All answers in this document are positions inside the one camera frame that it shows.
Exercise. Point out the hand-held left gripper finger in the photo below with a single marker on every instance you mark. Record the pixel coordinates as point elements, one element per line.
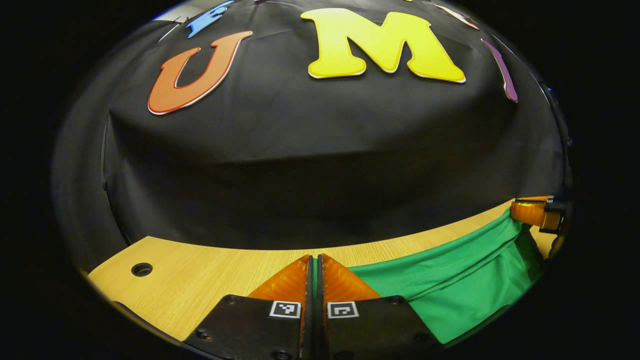
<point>320,285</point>
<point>309,285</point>

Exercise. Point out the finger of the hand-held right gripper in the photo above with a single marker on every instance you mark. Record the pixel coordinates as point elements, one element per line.
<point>532,214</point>

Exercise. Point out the green T-shirt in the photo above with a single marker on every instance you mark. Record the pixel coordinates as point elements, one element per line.
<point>450,285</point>

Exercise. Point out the black backdrop cloth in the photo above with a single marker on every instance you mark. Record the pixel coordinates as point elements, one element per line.
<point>325,165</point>

